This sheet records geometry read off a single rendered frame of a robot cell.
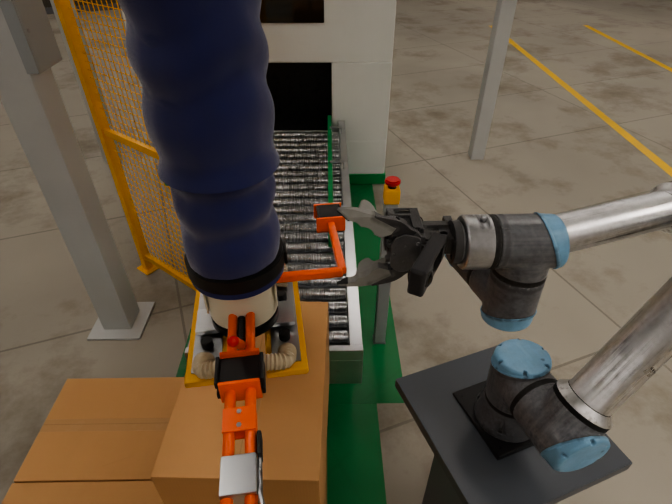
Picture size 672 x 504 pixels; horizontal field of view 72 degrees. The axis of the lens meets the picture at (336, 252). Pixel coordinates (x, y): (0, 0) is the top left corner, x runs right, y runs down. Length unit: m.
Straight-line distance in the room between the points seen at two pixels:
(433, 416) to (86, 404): 1.25
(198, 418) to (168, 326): 1.65
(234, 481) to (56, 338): 2.38
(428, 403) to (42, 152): 1.89
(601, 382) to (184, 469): 1.00
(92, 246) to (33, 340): 0.81
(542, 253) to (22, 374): 2.73
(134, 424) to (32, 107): 1.33
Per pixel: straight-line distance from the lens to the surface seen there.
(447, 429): 1.53
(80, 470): 1.86
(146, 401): 1.93
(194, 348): 1.22
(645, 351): 1.24
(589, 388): 1.28
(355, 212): 0.69
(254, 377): 0.98
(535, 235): 0.78
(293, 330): 1.21
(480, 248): 0.75
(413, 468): 2.30
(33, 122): 2.36
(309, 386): 1.34
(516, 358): 1.37
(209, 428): 1.31
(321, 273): 1.20
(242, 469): 0.88
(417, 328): 2.80
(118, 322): 2.97
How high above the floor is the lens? 2.03
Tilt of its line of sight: 38 degrees down
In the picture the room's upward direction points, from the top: straight up
